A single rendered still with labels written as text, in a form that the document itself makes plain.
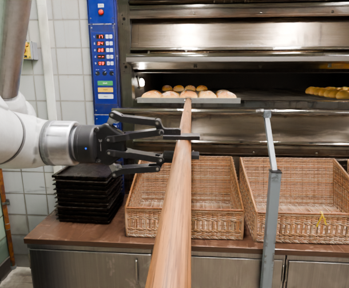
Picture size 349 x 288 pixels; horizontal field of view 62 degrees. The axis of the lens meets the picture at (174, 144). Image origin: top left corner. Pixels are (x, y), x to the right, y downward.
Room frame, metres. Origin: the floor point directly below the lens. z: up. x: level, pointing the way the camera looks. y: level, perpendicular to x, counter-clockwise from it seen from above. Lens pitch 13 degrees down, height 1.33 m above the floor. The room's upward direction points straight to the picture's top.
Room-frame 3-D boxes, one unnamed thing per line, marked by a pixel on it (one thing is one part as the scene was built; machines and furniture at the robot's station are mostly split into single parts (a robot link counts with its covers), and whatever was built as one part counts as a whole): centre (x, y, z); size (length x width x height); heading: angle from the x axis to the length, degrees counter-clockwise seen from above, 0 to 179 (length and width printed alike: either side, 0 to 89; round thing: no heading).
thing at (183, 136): (0.55, -0.01, 1.21); 0.07 x 0.03 x 0.01; 87
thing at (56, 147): (0.56, 0.22, 1.19); 0.09 x 0.06 x 0.09; 177
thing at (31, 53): (1.75, 0.85, 1.46); 0.10 x 0.07 x 0.10; 86
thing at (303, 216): (1.42, -0.65, 0.72); 0.56 x 0.49 x 0.28; 87
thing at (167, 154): (0.55, -0.01, 1.17); 0.07 x 0.03 x 0.01; 87
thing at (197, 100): (1.75, -0.08, 1.19); 0.55 x 0.36 x 0.03; 87
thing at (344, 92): (2.08, -1.26, 1.21); 0.61 x 0.48 x 0.06; 176
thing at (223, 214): (1.46, -0.06, 0.72); 0.56 x 0.49 x 0.28; 87
